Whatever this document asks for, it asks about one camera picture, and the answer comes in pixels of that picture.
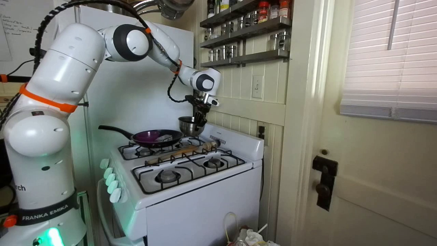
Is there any cream door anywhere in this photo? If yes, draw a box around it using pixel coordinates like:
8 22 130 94
300 0 437 246

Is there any white refrigerator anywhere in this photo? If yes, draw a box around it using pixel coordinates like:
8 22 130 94
55 5 195 246

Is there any oven door handle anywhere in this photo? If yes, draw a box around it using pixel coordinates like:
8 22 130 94
97 178 144 246

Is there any white window blind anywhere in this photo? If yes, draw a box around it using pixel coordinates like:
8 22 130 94
340 0 437 124

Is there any white plastic bag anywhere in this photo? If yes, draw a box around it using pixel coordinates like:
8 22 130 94
224 212 281 246

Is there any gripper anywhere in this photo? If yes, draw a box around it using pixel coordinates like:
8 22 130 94
193 102 211 128

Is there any light switch plate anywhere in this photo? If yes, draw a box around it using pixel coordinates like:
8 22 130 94
252 75 264 100

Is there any metal pot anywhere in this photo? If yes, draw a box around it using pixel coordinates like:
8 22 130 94
84 0 137 16
133 0 196 20

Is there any dark wall spice rack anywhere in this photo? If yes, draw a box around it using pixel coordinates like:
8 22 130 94
199 0 293 68

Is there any black cable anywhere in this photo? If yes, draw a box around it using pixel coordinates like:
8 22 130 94
259 138 264 203

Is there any whiteboard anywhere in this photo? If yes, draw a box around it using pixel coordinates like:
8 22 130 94
0 0 57 75

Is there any black door lock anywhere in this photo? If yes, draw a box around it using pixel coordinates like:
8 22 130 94
312 155 339 212

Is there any small metal bowl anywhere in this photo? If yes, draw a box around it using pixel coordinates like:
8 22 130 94
178 116 206 137

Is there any white gas stove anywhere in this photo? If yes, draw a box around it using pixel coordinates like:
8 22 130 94
97 122 265 246

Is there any oven door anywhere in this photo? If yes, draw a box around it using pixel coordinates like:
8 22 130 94
102 200 148 246

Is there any row of spice jars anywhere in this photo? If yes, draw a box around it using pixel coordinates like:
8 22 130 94
204 0 292 41
208 45 238 62
269 31 291 52
207 0 233 18

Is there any wooden rolling pin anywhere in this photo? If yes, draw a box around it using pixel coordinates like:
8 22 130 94
146 140 219 165

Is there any black frying pan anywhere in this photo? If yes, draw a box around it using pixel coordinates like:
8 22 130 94
98 125 183 148

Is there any blind wand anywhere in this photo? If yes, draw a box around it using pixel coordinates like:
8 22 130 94
387 0 400 51

